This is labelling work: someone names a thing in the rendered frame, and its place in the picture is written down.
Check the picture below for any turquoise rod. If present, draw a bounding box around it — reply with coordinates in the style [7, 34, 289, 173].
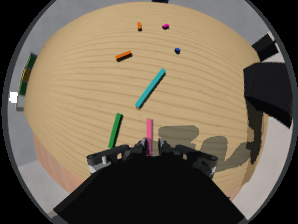
[135, 68, 166, 108]

